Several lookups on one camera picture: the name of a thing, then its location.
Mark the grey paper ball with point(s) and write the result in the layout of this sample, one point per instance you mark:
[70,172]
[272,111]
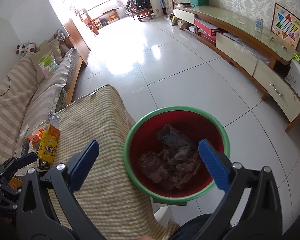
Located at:
[53,119]

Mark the wooden chair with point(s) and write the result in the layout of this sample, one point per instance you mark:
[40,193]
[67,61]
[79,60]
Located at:
[141,14]

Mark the black remote control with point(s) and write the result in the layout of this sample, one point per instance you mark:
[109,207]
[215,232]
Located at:
[25,147]

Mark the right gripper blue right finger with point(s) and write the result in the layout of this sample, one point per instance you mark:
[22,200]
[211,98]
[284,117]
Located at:
[262,215]

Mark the striped beige sofa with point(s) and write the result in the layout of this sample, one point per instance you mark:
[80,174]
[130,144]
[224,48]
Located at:
[25,103]

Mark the beige sofa pillow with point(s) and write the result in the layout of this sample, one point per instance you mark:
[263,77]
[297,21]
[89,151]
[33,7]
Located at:
[51,48]

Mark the cow plush toy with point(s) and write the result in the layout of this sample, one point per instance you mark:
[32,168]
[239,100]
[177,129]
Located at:
[25,48]

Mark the red bin with green rim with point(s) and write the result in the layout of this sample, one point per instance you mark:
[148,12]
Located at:
[161,153]

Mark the orange snack bag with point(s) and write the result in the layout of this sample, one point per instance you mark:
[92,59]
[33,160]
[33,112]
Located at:
[36,139]

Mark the orange cardboard box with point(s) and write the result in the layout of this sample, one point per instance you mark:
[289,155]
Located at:
[15,183]

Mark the green small box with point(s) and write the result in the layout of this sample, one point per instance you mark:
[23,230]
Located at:
[297,56]

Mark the red flat box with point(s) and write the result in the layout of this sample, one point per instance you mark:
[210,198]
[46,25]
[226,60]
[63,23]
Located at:
[207,27]

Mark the green white package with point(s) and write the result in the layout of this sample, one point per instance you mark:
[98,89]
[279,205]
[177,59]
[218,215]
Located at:
[48,65]

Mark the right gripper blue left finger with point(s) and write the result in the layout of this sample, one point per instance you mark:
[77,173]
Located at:
[47,208]

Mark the wooden TV cabinet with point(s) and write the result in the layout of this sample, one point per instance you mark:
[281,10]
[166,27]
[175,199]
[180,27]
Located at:
[262,58]

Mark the white blue milk carton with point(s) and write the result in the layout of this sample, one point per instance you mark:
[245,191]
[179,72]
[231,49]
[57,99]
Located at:
[173,138]

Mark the brown foil wrapper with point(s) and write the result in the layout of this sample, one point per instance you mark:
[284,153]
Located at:
[153,167]

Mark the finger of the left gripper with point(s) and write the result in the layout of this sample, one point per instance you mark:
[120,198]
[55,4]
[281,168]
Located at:
[25,160]

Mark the black backpack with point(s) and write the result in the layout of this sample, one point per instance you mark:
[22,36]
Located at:
[142,4]

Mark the chinese checkers board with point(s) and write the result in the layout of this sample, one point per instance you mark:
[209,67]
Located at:
[286,26]

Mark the small blue white card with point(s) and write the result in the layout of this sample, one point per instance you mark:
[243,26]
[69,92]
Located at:
[259,25]

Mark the red white paper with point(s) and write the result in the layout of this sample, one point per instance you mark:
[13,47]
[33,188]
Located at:
[182,160]

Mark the yellow juice box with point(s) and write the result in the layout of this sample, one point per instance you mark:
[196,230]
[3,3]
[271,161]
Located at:
[47,148]

